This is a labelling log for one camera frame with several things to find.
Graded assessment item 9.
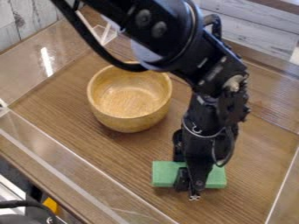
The green rectangular block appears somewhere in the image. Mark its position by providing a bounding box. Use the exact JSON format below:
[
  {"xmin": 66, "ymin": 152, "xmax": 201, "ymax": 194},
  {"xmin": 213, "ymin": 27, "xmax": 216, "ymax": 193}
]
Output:
[{"xmin": 152, "ymin": 161, "xmax": 227, "ymax": 189}]

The clear acrylic corner bracket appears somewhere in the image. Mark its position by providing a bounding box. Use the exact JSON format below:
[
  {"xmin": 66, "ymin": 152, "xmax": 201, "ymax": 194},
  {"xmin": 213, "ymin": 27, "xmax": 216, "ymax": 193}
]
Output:
[{"xmin": 76, "ymin": 11, "xmax": 117, "ymax": 46}]

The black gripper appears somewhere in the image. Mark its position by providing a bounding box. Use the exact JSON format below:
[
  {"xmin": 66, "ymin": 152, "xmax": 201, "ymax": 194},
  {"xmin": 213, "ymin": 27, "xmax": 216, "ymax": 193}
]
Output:
[{"xmin": 172, "ymin": 115, "xmax": 236, "ymax": 201}]

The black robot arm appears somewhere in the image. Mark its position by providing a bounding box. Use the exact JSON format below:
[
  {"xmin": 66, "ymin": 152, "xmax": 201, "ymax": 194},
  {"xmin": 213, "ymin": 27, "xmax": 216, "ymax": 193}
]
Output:
[{"xmin": 49, "ymin": 0, "xmax": 249, "ymax": 200}]

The brown wooden bowl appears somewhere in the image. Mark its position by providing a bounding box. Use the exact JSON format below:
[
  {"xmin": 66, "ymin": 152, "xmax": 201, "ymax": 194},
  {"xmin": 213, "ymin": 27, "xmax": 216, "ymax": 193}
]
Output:
[{"xmin": 86, "ymin": 66, "xmax": 173, "ymax": 133}]

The black cable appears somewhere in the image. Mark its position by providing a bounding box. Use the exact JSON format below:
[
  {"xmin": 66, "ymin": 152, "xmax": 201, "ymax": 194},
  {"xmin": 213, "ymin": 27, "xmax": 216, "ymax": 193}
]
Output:
[{"xmin": 0, "ymin": 199, "xmax": 60, "ymax": 224}]

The clear acrylic tray wall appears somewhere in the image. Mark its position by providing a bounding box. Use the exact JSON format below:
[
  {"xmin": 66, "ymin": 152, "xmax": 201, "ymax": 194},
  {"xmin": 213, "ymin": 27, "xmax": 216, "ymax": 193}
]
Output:
[{"xmin": 0, "ymin": 105, "xmax": 177, "ymax": 224}]

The yellow and black device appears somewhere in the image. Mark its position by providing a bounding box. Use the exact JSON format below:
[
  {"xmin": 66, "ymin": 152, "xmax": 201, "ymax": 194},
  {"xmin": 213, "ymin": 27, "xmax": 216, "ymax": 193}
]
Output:
[{"xmin": 22, "ymin": 186, "xmax": 80, "ymax": 224}]

